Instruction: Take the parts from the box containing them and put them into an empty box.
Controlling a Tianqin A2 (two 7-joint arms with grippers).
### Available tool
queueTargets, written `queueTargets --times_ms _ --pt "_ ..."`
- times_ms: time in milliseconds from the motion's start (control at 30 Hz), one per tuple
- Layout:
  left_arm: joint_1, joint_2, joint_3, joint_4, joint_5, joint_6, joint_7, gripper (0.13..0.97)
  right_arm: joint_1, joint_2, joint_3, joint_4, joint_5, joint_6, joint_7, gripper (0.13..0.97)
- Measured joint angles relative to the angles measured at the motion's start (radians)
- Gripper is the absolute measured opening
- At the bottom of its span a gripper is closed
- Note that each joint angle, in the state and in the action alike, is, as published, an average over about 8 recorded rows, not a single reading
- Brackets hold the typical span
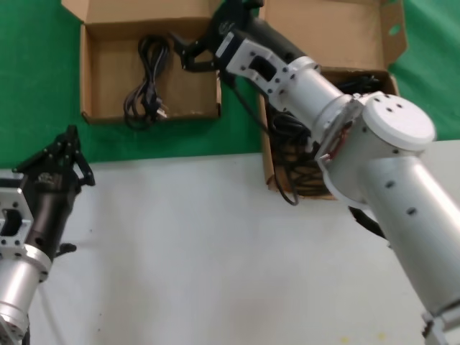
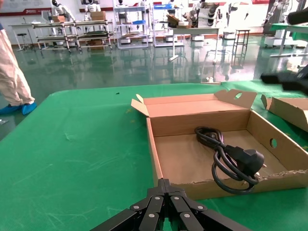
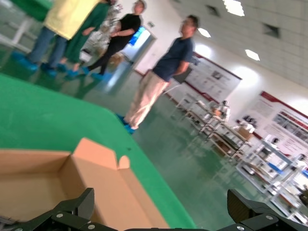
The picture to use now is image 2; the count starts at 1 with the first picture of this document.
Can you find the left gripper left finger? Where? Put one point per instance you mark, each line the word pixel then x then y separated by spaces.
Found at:
pixel 149 209

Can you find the larger brown cardboard box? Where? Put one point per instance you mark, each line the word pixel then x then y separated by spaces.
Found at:
pixel 288 113

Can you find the white shelving rack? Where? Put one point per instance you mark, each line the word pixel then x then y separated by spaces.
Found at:
pixel 166 6
pixel 131 36

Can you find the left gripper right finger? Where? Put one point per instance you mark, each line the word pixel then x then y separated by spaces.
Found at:
pixel 187 211

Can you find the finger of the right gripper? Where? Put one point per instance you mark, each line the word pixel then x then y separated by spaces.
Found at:
pixel 299 16
pixel 296 81

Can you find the black metal stand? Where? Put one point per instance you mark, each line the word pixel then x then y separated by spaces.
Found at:
pixel 242 30

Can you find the green topped table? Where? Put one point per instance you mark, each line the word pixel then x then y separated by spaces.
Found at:
pixel 281 26

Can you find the metal workbench rack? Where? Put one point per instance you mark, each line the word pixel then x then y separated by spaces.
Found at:
pixel 93 22
pixel 55 24

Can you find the blue shoe cover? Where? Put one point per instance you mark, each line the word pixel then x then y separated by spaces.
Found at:
pixel 29 108
pixel 9 109

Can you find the black round stool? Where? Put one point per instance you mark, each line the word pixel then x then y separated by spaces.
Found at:
pixel 21 35

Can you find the white desk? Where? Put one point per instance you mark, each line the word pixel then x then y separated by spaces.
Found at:
pixel 21 25

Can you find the green table cloth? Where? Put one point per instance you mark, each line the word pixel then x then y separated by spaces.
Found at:
pixel 72 156

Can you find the brown carton on workbench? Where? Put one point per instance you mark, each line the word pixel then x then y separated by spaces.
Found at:
pixel 98 15

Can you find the person in beige trousers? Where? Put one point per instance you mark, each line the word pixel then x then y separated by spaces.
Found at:
pixel 9 72

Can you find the smaller brown cardboard box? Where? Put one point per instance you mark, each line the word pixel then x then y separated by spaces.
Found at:
pixel 187 158

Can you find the white table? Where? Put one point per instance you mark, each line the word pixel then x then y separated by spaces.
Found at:
pixel 195 28

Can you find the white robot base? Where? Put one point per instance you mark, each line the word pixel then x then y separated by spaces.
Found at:
pixel 279 36

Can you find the white humanoid robot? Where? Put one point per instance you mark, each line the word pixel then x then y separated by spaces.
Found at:
pixel 60 9
pixel 92 7

